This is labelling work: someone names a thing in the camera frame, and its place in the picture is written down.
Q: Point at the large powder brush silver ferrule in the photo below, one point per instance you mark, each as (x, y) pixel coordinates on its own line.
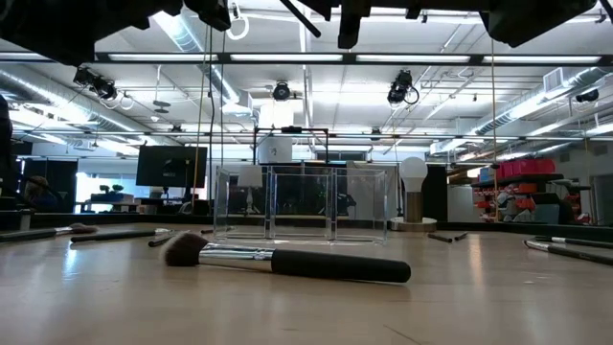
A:
(335, 266)

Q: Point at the black crossbar with light strips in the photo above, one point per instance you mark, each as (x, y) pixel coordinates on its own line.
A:
(348, 59)

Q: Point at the black background rig frame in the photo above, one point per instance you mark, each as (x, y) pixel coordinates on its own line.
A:
(292, 129)

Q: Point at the blue storage bin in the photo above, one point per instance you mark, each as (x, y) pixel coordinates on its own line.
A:
(487, 174)

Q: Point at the black aluminium table frame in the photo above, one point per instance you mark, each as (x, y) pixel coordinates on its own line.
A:
(96, 219)

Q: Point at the thin brush white ferrule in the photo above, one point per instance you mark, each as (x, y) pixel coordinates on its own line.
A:
(160, 241)

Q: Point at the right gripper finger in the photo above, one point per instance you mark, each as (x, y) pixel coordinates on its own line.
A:
(352, 24)
(321, 7)

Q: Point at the white square column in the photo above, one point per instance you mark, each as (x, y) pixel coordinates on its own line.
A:
(275, 144)

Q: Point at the fluffy brown-headed makeup brush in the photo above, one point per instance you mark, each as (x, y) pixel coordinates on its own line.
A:
(81, 228)

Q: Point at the white bulb lamp round base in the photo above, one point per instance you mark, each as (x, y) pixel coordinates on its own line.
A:
(413, 172)

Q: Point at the long black makeup brush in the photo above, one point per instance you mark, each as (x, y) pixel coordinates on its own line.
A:
(115, 235)

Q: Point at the clear acrylic three-compartment organizer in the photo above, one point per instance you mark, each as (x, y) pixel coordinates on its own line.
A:
(270, 206)

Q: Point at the person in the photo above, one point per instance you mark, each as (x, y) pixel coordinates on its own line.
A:
(40, 194)

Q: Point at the silver ventilation duct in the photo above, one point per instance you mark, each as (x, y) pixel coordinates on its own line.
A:
(570, 84)
(184, 38)
(57, 98)

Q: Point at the small potted plant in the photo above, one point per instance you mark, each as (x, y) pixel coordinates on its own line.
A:
(111, 189)

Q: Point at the white hanging sheet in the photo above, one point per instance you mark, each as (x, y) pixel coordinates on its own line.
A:
(392, 191)

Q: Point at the black tall cabinet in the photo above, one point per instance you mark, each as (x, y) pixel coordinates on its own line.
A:
(437, 191)

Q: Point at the black wall monitor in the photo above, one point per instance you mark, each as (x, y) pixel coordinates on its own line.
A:
(167, 167)

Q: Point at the red storage bin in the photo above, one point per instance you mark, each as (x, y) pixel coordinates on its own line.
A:
(524, 167)
(504, 170)
(545, 166)

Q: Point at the thin black makeup brush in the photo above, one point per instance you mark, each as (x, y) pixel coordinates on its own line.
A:
(439, 237)
(460, 236)

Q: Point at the dark storage shelf rack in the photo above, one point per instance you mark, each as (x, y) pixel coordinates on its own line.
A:
(517, 180)

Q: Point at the black ceiling-mounted camera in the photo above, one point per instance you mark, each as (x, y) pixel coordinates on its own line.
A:
(281, 91)
(400, 88)
(586, 96)
(98, 85)

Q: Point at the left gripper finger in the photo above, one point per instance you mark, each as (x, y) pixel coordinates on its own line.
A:
(211, 14)

